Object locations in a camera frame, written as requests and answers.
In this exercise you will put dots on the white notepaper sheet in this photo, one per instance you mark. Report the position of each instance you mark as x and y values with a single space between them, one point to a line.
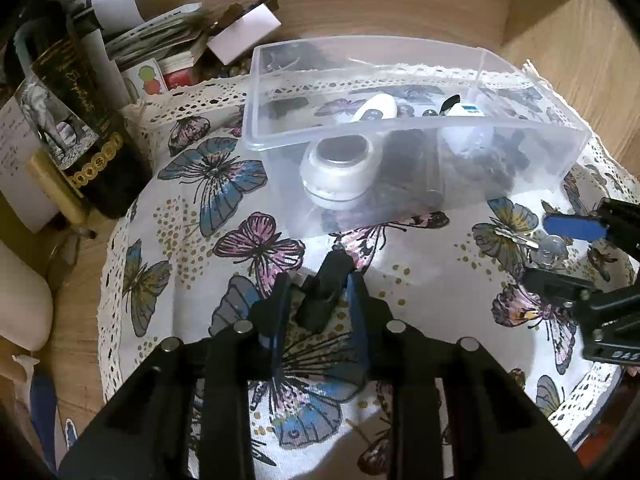
22 192

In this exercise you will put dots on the white round jar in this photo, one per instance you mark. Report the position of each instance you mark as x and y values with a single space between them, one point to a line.
338 172

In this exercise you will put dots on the dark wine bottle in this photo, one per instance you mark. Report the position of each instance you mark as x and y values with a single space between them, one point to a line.
57 92

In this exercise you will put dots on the yellow lip balm tube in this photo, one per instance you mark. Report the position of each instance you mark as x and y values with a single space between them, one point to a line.
55 186

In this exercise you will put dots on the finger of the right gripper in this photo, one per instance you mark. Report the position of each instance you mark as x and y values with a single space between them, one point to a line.
574 226
556 288

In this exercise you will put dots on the beige cylindrical object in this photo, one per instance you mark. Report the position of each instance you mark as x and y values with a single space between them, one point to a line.
26 303

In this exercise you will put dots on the white small bottle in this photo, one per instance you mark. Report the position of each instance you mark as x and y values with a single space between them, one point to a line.
465 140

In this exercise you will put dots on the clear plastic storage box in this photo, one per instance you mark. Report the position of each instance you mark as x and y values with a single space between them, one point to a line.
305 90

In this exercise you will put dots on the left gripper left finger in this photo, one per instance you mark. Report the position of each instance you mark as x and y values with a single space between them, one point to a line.
142 432

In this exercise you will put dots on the white thermometer device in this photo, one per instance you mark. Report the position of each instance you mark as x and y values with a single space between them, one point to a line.
380 106

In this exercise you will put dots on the butterfly print lace cloth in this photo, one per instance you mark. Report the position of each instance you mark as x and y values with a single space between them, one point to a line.
444 273

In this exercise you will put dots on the stack of books and papers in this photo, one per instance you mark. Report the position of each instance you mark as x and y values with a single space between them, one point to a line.
132 57

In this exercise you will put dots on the small black clip object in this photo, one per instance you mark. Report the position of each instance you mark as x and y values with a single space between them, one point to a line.
323 290

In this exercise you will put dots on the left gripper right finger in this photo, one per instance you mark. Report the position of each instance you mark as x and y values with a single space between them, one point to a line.
496 431

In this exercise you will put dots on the small clear light bulb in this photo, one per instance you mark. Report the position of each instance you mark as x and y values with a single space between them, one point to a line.
551 252

